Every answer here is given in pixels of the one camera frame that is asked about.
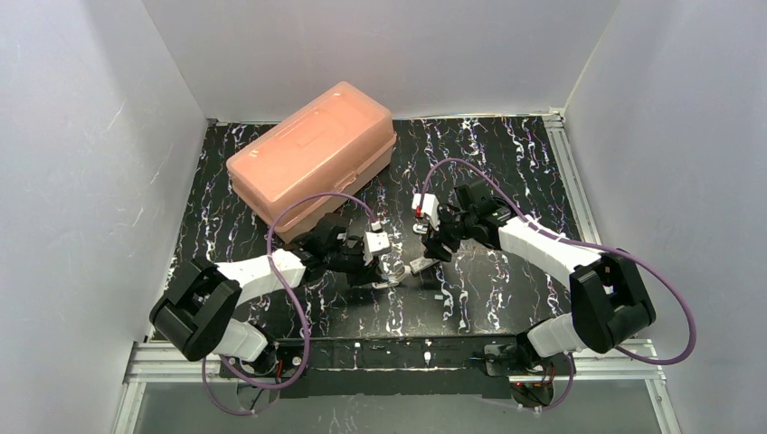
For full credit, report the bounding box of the staple tray with staples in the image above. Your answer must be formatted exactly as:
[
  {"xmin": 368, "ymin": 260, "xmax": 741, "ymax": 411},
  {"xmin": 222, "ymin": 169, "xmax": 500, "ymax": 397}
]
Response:
[{"xmin": 408, "ymin": 257, "xmax": 439, "ymax": 275}]

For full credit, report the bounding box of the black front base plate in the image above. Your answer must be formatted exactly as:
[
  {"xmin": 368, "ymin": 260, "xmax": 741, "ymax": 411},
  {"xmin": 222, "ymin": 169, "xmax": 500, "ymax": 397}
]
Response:
[{"xmin": 220, "ymin": 335, "xmax": 569, "ymax": 405}]

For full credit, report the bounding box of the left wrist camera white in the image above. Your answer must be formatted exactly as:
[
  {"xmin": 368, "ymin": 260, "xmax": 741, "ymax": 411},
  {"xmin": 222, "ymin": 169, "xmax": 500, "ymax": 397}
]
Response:
[{"xmin": 363, "ymin": 221, "xmax": 392, "ymax": 264}]

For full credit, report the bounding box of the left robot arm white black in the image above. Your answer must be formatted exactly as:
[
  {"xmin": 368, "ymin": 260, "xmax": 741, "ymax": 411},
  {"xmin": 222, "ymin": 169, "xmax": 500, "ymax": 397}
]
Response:
[{"xmin": 149, "ymin": 212, "xmax": 391, "ymax": 362}]

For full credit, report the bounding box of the pink translucent plastic box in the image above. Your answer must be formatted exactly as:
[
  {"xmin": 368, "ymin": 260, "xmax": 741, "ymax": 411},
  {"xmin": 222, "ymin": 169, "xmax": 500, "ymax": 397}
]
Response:
[{"xmin": 226, "ymin": 81, "xmax": 397, "ymax": 241}]

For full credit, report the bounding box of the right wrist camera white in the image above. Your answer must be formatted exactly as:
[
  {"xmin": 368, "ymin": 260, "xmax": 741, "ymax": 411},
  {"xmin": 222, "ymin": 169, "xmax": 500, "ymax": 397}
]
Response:
[{"xmin": 412, "ymin": 193, "xmax": 440, "ymax": 230}]

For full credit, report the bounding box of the aluminium front rail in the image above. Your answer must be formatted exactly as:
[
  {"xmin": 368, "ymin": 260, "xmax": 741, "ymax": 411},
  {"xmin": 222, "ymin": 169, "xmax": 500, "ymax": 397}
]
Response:
[{"xmin": 124, "ymin": 335, "xmax": 666, "ymax": 382}]

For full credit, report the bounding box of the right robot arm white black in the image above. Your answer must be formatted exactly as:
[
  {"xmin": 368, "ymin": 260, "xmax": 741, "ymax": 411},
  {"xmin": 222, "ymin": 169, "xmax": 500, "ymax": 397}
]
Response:
[{"xmin": 412, "ymin": 182, "xmax": 656, "ymax": 374}]

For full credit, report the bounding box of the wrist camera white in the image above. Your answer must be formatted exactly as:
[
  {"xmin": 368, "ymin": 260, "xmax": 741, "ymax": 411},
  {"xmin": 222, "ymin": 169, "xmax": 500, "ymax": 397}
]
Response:
[
  {"xmin": 412, "ymin": 193, "xmax": 440, "ymax": 230},
  {"xmin": 363, "ymin": 221, "xmax": 392, "ymax": 264}
]

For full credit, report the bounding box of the small white stapler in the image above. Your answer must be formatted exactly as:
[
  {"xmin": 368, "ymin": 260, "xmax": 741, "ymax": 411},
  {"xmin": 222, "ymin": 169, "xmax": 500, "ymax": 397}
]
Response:
[{"xmin": 371, "ymin": 259, "xmax": 412, "ymax": 289}]

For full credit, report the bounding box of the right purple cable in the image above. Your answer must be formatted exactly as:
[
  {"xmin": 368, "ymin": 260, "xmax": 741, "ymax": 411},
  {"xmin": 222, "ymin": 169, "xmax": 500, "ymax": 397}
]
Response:
[{"xmin": 418, "ymin": 157, "xmax": 698, "ymax": 412}]

